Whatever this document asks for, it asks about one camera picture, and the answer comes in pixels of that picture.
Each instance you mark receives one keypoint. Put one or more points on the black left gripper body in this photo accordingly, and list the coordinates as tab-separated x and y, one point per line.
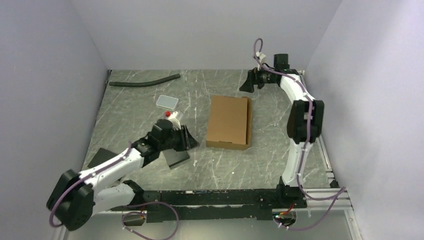
176	140

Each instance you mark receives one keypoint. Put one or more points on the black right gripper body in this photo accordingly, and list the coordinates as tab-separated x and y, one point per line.
263	77

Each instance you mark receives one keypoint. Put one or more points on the brown cardboard paper box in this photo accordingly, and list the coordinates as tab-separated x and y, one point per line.
230	123

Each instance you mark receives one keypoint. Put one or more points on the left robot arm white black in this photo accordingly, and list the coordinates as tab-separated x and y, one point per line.
77	196

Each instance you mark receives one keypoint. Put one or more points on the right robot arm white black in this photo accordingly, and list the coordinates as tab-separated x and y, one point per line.
304	124

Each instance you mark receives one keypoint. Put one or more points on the black rectangular box centre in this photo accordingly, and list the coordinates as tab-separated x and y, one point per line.
175	158

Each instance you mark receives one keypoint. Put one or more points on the black flat box left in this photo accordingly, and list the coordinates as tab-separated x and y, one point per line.
101	156

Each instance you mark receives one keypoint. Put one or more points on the black foam tube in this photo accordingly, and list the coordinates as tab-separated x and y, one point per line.
144	84

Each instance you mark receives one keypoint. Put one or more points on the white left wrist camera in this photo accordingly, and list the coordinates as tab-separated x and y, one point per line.
175	118

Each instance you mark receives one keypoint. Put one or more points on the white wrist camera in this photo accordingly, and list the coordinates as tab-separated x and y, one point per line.
175	118
260	58

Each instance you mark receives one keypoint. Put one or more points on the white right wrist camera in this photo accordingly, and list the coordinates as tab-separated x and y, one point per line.
260	58

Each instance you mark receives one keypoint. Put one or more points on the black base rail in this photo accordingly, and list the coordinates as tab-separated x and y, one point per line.
259	204

